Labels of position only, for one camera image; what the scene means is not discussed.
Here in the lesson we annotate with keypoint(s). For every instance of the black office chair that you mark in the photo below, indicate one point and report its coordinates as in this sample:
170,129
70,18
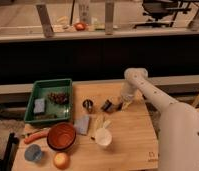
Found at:
158,9

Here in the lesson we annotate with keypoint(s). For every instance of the green plastic tray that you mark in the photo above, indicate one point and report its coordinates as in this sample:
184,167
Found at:
53,112

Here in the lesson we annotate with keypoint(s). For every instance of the brown wooden bowl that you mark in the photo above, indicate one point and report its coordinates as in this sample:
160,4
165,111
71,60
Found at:
61,136

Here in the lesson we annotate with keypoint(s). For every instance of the blue sponge in tray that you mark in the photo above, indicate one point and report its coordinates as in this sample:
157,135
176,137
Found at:
39,106

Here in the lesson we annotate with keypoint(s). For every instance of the white paper cup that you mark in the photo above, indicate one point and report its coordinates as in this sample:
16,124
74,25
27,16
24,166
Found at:
103,137

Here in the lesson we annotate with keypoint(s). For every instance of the small metal cup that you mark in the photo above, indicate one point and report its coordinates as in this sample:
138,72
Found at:
88,105

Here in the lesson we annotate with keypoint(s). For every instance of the orange carrot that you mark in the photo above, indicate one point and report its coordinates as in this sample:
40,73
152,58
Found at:
35,136

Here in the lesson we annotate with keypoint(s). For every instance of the red fruit on shelf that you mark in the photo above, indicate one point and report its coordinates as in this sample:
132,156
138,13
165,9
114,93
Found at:
80,26

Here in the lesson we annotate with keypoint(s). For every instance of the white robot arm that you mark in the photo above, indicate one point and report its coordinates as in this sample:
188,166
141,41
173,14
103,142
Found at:
178,139

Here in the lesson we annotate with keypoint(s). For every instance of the black chair corner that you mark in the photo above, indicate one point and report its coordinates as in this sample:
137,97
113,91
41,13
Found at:
5,161

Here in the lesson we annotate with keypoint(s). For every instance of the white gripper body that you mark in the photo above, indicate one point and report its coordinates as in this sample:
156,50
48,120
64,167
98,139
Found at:
126,100

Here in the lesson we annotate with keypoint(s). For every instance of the black handled brush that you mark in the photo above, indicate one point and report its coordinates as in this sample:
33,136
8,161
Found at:
110,107

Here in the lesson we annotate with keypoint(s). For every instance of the yellow red apple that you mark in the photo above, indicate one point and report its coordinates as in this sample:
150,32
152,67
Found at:
61,160

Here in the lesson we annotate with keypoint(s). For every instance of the pale banana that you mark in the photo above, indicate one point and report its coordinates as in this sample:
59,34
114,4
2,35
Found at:
100,122

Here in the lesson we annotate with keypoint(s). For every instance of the bunch of dark grapes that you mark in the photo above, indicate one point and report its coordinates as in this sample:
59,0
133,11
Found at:
59,98

